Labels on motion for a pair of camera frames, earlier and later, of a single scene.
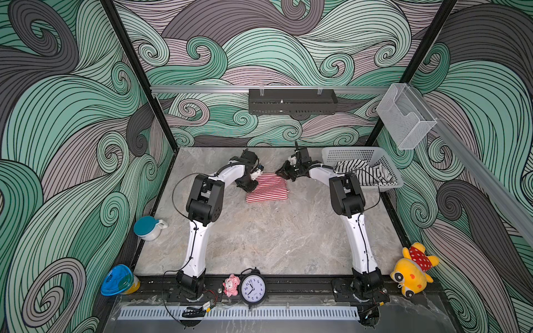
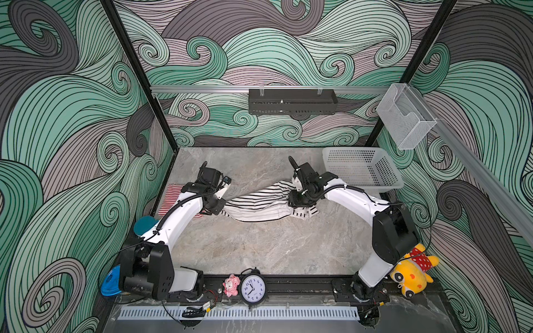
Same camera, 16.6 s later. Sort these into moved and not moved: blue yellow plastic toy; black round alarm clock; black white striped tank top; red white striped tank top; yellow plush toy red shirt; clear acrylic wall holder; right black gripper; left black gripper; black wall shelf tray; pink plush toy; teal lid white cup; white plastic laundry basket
Moved: right black gripper; red white striped tank top; black white striped tank top; left black gripper
Not moved: blue yellow plastic toy; yellow plush toy red shirt; clear acrylic wall holder; white plastic laundry basket; pink plush toy; black round alarm clock; teal lid white cup; black wall shelf tray
